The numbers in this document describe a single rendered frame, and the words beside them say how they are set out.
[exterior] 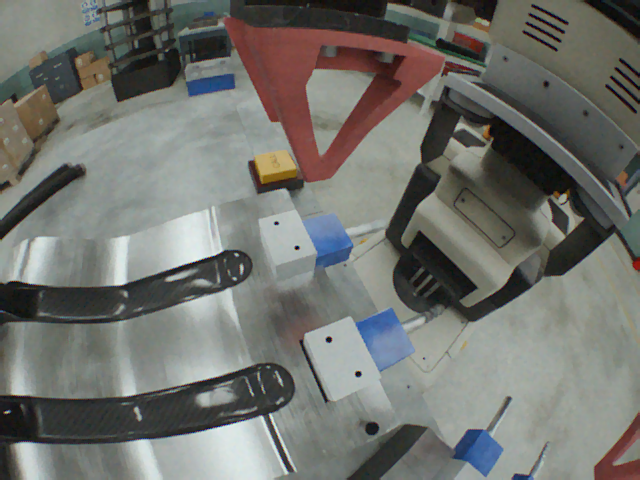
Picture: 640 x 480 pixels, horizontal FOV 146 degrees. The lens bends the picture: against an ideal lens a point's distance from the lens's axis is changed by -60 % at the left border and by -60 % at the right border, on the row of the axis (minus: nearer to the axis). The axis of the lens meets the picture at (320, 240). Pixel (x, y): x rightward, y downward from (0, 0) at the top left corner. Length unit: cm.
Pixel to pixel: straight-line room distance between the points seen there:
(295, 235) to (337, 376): 12
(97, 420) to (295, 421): 17
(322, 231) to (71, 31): 740
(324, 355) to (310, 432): 6
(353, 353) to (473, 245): 34
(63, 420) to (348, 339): 25
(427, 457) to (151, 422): 24
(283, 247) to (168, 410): 17
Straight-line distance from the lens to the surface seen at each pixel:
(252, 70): 16
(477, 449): 28
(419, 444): 26
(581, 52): 39
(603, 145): 37
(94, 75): 695
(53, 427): 27
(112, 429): 25
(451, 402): 131
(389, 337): 20
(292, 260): 19
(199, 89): 337
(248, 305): 21
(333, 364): 17
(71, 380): 26
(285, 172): 40
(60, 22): 761
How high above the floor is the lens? 108
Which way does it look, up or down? 54 degrees down
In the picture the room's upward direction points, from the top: 10 degrees clockwise
